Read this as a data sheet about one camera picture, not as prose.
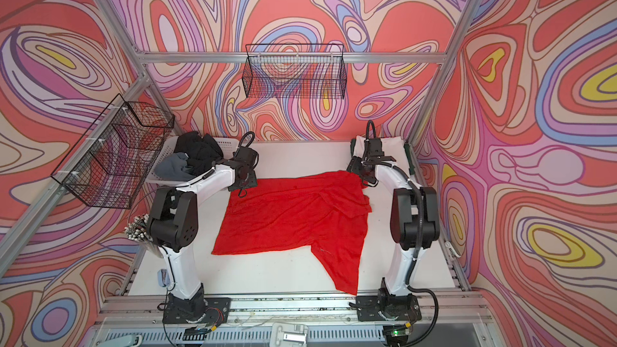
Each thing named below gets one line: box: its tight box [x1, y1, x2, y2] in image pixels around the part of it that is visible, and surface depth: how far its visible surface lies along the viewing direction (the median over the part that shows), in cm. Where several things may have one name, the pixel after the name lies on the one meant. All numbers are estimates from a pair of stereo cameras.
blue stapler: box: [157, 268, 172, 288], surface depth 79 cm
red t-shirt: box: [211, 170, 373, 295], surface depth 95 cm
